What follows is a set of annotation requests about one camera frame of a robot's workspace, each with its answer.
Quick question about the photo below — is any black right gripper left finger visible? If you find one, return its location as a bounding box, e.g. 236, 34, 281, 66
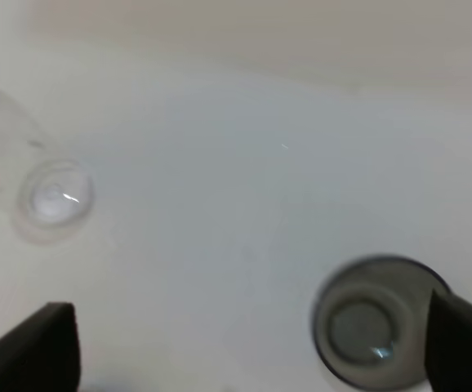
0, 302, 81, 392

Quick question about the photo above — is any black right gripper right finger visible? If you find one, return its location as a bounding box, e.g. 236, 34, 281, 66
425, 292, 472, 392

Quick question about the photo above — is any grey translucent plastic cup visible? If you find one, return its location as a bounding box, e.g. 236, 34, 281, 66
311, 254, 452, 391

